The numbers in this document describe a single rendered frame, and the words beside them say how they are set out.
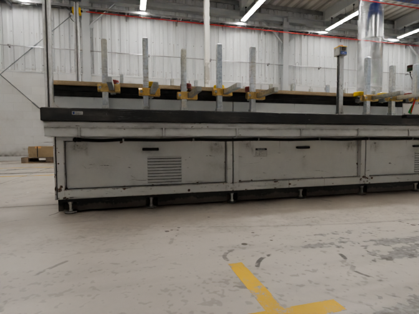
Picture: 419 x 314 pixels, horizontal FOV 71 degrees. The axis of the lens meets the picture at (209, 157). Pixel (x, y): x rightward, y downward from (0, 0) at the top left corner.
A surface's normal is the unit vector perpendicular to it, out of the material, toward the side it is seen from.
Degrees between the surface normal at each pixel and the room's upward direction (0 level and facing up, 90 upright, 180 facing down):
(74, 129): 90
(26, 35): 90
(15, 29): 90
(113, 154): 93
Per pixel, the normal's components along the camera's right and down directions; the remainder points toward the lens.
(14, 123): 0.26, 0.05
